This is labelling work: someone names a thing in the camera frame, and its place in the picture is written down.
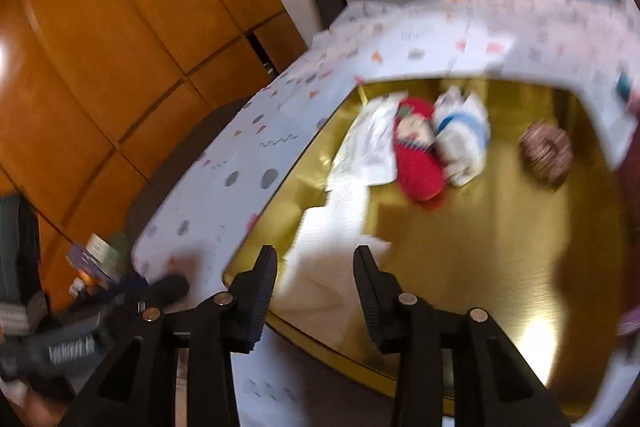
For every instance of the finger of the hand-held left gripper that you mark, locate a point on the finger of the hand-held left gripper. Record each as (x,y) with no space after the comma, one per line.
(167,288)

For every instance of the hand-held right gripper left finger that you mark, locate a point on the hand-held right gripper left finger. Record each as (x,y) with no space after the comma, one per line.
(257,302)

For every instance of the white cloth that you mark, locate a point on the white cloth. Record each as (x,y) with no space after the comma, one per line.
(325,257)

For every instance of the brown scrunchie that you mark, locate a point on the brown scrunchie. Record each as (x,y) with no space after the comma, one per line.
(545,152)

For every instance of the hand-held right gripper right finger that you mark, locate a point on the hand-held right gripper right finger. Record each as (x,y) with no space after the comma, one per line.
(372,297)

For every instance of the patterned plastic tablecloth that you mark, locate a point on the patterned plastic tablecloth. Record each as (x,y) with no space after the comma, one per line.
(300,107)

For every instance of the wooden wardrobe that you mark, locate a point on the wooden wardrobe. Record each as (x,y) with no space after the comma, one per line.
(125,32)

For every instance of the red doll sock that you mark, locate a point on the red doll sock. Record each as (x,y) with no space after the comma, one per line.
(420,172)

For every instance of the gold tin box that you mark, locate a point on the gold tin box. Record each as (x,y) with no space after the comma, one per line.
(500,257)

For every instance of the white blue sock bundle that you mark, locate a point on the white blue sock bundle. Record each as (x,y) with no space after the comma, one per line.
(460,142)

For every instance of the white plastic packet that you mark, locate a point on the white plastic packet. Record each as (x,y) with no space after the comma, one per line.
(370,142)

